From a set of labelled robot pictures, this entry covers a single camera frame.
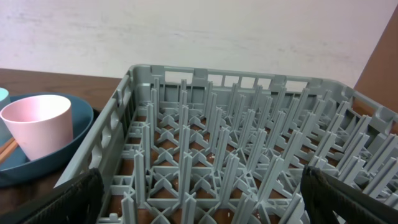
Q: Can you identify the light blue cup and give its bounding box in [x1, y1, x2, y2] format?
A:
[0, 88, 12, 145]

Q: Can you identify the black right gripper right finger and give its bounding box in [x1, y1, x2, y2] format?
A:
[300, 166, 397, 224]

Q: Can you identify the dark blue plate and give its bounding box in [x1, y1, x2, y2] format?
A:
[1, 93, 95, 187]

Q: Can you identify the grey dishwasher rack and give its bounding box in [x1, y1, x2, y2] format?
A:
[59, 65, 397, 223]

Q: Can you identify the wooden chopstick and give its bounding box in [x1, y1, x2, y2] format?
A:
[1, 138, 18, 155]
[0, 141, 18, 163]

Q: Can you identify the pink cup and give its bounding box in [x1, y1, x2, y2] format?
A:
[1, 95, 73, 161]

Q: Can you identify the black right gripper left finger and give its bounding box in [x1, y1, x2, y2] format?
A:
[1, 168, 104, 224]

